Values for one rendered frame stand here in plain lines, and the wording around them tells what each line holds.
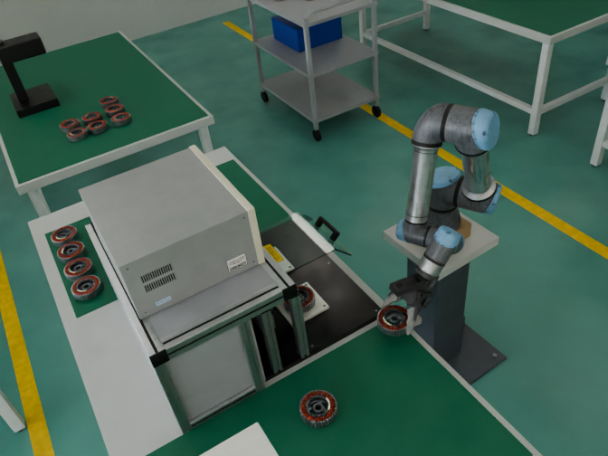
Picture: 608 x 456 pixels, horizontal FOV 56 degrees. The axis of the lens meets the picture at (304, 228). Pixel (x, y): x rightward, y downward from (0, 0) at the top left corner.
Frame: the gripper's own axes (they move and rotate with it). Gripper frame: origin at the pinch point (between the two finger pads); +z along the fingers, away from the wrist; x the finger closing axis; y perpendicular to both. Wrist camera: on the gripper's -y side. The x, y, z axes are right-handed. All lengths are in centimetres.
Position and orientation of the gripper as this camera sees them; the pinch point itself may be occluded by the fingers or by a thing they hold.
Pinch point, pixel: (393, 321)
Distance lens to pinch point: 190.4
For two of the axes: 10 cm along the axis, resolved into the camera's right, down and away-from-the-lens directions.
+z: -4.3, 8.5, 3.0
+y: 7.4, 1.4, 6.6
